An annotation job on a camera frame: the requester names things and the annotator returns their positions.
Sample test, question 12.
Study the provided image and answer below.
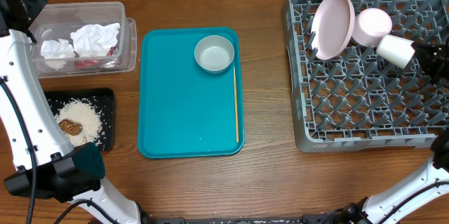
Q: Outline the teal serving tray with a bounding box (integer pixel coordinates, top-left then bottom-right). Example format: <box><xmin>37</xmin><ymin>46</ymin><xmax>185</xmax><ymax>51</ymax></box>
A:
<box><xmin>138</xmin><ymin>27</ymin><xmax>245</xmax><ymax>159</ymax></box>

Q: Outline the wooden chopstick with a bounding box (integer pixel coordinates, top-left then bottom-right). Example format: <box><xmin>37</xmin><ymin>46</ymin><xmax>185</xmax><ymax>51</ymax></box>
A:
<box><xmin>233</xmin><ymin>67</ymin><xmax>239</xmax><ymax>143</ymax></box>

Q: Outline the brown cookie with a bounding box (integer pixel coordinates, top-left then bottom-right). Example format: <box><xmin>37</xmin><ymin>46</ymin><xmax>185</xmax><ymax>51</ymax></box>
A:
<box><xmin>58</xmin><ymin>119</ymin><xmax>83</xmax><ymax>136</ymax></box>

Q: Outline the clear plastic bin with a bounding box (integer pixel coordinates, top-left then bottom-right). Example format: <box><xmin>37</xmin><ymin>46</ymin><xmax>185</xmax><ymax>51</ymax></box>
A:
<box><xmin>30</xmin><ymin>1</ymin><xmax>137</xmax><ymax>78</ymax></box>

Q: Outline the grey saucer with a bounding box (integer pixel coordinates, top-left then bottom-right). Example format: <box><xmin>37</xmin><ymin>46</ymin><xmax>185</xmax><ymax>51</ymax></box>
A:
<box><xmin>194</xmin><ymin>35</ymin><xmax>235</xmax><ymax>74</ymax></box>

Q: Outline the grey dishwasher rack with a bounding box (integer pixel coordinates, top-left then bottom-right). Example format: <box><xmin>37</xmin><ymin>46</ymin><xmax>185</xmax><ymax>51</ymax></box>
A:
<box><xmin>282</xmin><ymin>0</ymin><xmax>448</xmax><ymax>152</ymax></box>

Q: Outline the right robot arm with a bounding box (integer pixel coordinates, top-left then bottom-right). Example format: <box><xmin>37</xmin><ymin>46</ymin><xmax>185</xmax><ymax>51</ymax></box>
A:
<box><xmin>323</xmin><ymin>42</ymin><xmax>448</xmax><ymax>224</ymax></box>

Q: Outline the white rice pile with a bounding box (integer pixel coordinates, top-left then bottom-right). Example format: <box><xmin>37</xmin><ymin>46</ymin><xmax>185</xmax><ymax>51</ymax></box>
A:
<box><xmin>55</xmin><ymin>98</ymin><xmax>102</xmax><ymax>147</ymax></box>

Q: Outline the red snack wrapper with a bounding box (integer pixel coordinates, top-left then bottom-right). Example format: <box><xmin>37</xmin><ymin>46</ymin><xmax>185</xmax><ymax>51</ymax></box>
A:
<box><xmin>74</xmin><ymin>46</ymin><xmax>117</xmax><ymax>70</ymax></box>

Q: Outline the black plastic tray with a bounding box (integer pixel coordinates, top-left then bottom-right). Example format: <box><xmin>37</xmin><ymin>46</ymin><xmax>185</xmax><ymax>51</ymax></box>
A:
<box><xmin>45</xmin><ymin>88</ymin><xmax>115</xmax><ymax>151</ymax></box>

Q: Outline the white napkin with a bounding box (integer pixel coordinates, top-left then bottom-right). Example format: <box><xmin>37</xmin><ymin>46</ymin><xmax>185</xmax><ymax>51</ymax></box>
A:
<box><xmin>70</xmin><ymin>23</ymin><xmax>120</xmax><ymax>58</ymax></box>

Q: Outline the small white plate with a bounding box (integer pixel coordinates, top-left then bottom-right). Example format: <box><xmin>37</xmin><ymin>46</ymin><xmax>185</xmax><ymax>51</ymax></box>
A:
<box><xmin>352</xmin><ymin>8</ymin><xmax>392</xmax><ymax>47</ymax></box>

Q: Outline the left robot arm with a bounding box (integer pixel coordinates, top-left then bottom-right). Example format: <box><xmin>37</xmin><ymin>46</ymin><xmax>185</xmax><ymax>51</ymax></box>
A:
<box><xmin>1</xmin><ymin>0</ymin><xmax>149</xmax><ymax>223</ymax></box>

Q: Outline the small white tissue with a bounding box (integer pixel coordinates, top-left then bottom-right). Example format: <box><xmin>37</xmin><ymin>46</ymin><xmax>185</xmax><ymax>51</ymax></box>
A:
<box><xmin>41</xmin><ymin>39</ymin><xmax>75</xmax><ymax>70</ymax></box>

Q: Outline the white cup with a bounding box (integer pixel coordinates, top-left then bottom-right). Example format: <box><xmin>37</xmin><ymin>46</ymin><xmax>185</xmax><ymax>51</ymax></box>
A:
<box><xmin>375</xmin><ymin>34</ymin><xmax>415</xmax><ymax>69</ymax></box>

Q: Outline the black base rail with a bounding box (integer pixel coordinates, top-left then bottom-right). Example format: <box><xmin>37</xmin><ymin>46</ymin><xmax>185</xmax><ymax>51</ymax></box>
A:
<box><xmin>150</xmin><ymin>215</ymin><xmax>341</xmax><ymax>224</ymax></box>

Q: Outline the large white plate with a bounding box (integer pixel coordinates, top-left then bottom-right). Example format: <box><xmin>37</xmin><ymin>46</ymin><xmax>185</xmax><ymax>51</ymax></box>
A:
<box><xmin>311</xmin><ymin>0</ymin><xmax>355</xmax><ymax>60</ymax></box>

